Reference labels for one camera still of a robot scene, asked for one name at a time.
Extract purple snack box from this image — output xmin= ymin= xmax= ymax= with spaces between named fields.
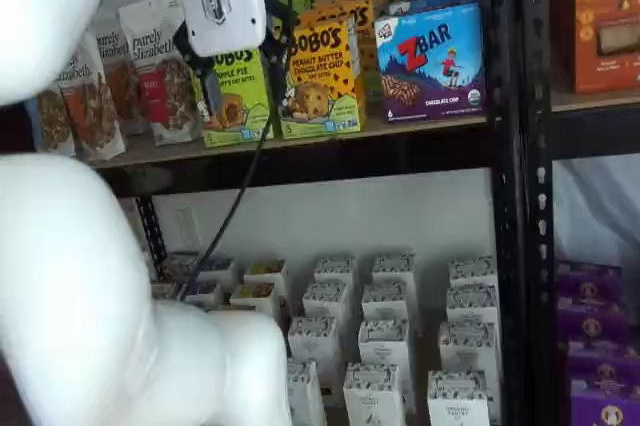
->
xmin=556 ymin=295 xmax=627 ymax=343
xmin=568 ymin=379 xmax=640 ymax=426
xmin=556 ymin=259 xmax=625 ymax=303
xmin=566 ymin=339 xmax=640 ymax=388

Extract green Bobo's apple pie box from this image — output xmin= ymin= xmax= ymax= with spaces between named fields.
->
xmin=201 ymin=47 xmax=277 ymax=150
xmin=283 ymin=0 xmax=327 ymax=13

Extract white small cartons group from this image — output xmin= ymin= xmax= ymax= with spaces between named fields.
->
xmin=149 ymin=245 xmax=502 ymax=426

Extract red Purely Elizabeth granola bag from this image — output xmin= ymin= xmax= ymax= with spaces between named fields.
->
xmin=118 ymin=0 xmax=204 ymax=148

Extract black metal shelf rack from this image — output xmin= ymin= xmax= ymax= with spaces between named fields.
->
xmin=92 ymin=0 xmax=527 ymax=426
xmin=522 ymin=0 xmax=640 ymax=426

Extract wooden shelf board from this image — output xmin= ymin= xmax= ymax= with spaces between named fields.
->
xmin=91 ymin=114 xmax=490 ymax=171
xmin=549 ymin=88 xmax=640 ymax=114

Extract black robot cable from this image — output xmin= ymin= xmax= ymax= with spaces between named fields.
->
xmin=168 ymin=0 xmax=296 ymax=300

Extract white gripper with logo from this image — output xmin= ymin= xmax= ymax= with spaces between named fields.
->
xmin=173 ymin=0 xmax=295 ymax=116

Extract white organic pantry box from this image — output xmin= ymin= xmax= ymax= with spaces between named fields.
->
xmin=426 ymin=369 xmax=491 ymax=426
xmin=371 ymin=252 xmax=417 ymax=291
xmin=360 ymin=281 xmax=419 ymax=326
xmin=447 ymin=255 xmax=499 ymax=293
xmin=286 ymin=359 xmax=327 ymax=426
xmin=287 ymin=315 xmax=344 ymax=388
xmin=444 ymin=282 xmax=502 ymax=328
xmin=356 ymin=318 xmax=415 ymax=371
xmin=313 ymin=256 xmax=359 ymax=291
xmin=301 ymin=280 xmax=354 ymax=323
xmin=342 ymin=362 xmax=410 ymax=426
xmin=438 ymin=320 xmax=502 ymax=378

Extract white wall outlet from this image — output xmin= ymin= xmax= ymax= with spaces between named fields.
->
xmin=173 ymin=204 xmax=202 ymax=248

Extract large orange cereal box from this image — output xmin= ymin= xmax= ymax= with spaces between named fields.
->
xmin=551 ymin=0 xmax=640 ymax=96

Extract orange Purely Elizabeth granola bag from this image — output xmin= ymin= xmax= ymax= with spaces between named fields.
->
xmin=93 ymin=19 xmax=147 ymax=138
xmin=55 ymin=31 xmax=127 ymax=163

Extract white box with colourful lid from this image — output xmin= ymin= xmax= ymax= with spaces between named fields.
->
xmin=196 ymin=255 xmax=237 ymax=288
xmin=163 ymin=250 xmax=201 ymax=283
xmin=228 ymin=281 xmax=282 ymax=318
xmin=183 ymin=279 xmax=225 ymax=311
xmin=242 ymin=258 xmax=289 ymax=293
xmin=149 ymin=280 xmax=182 ymax=303

